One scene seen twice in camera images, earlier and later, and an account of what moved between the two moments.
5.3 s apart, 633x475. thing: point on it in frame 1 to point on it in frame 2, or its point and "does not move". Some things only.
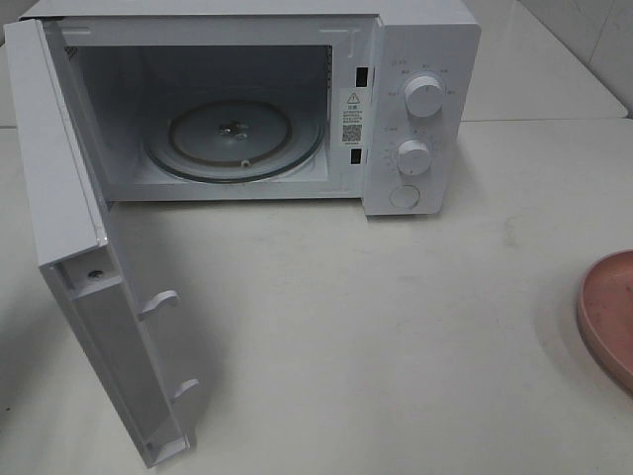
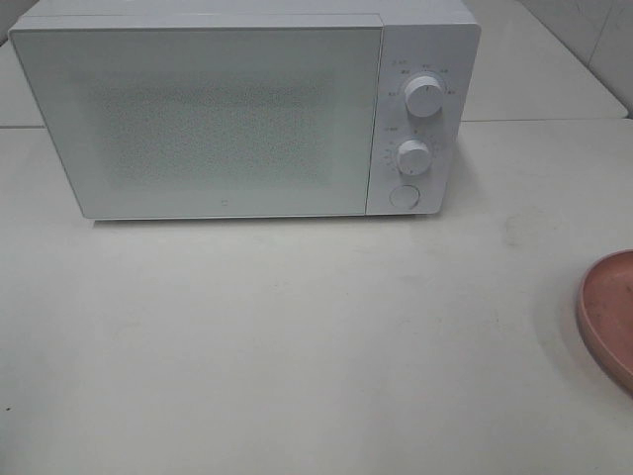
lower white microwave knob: [412, 157] does not move
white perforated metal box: [132, 109] to [209, 115]
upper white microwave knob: [423, 96] does not move
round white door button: [405, 196] does not move
